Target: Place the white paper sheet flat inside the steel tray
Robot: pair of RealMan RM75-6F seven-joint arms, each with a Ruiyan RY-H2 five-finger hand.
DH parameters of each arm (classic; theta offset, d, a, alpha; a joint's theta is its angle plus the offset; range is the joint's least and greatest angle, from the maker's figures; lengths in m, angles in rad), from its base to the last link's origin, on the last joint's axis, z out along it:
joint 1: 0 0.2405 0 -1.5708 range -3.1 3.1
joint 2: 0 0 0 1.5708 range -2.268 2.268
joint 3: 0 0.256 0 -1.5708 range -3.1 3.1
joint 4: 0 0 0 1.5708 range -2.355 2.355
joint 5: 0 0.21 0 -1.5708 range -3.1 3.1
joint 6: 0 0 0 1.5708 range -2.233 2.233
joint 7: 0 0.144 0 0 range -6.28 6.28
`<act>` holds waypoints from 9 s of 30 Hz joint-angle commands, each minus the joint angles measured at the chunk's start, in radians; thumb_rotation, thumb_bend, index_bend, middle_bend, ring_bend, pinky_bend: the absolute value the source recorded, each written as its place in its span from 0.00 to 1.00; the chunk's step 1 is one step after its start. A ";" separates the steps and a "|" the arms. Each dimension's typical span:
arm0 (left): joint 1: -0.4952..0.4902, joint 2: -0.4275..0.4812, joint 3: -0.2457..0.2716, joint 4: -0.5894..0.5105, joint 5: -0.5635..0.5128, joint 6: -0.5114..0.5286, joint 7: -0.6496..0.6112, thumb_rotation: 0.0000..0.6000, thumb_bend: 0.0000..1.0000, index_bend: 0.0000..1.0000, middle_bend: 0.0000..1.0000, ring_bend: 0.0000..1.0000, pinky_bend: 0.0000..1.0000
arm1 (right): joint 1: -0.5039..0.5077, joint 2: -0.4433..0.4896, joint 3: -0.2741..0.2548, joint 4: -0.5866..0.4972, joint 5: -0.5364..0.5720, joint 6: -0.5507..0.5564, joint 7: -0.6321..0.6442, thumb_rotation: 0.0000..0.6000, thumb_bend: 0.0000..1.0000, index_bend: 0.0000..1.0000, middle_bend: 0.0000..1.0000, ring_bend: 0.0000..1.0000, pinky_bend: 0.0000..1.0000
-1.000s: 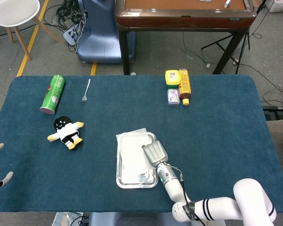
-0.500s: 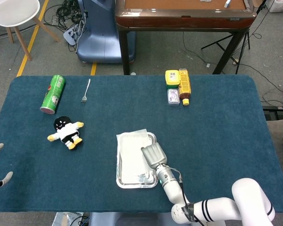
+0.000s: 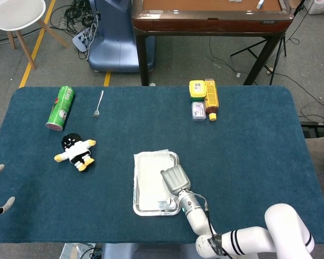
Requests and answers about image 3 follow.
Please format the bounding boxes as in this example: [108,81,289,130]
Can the silver fork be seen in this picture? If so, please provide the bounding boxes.
[92,90,105,121]

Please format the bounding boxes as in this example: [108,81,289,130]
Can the green chips can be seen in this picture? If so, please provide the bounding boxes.
[45,85,76,132]

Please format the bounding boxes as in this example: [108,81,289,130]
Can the black segmented track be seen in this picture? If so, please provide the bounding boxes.
[300,121,324,135]

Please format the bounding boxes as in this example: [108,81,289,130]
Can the brown mahjong table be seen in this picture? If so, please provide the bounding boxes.
[131,0,295,86]

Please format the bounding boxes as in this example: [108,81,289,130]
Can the white chair wooden legs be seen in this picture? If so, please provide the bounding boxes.
[0,0,70,70]

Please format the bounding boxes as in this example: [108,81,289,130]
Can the black cable bundle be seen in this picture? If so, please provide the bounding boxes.
[50,0,100,36]

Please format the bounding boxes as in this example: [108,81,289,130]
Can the white power strip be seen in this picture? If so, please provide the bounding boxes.
[72,23,98,52]

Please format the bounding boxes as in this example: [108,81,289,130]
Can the wrist cable with metal connector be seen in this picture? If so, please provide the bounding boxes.
[187,189,225,256]

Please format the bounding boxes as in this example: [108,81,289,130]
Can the beige trouser leg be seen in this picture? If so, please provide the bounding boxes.
[305,136,324,166]

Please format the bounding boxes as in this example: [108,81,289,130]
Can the clear plastic bag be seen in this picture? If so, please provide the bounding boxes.
[60,242,97,259]

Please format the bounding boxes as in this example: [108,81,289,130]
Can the white storage box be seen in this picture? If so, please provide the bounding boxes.
[303,0,324,15]

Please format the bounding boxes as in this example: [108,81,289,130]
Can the yellow lidded tub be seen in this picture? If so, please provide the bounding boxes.
[188,79,207,103]

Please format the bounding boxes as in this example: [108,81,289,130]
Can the small clear plastic box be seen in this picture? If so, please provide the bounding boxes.
[191,101,207,121]

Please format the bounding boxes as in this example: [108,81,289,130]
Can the teal table cloth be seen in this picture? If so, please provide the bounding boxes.
[0,85,324,245]

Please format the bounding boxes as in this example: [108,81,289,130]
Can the yellow capped honey bottle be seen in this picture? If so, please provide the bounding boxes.
[204,78,219,121]

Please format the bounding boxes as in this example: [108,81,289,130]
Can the white paper sheet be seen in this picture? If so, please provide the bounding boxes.
[133,149,179,212]

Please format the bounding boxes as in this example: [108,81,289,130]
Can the black white plush doll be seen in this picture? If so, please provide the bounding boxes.
[53,133,97,172]

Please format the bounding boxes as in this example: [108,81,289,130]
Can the grey blue robot torso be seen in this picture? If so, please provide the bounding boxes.
[101,242,200,259]

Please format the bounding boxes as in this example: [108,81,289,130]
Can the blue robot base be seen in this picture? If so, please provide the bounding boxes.
[87,0,156,73]

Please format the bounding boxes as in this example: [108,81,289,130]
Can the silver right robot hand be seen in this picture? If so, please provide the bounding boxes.
[160,164,192,195]

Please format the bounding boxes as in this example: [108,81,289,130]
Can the shiny metal tray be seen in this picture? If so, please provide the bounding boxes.
[132,151,182,217]

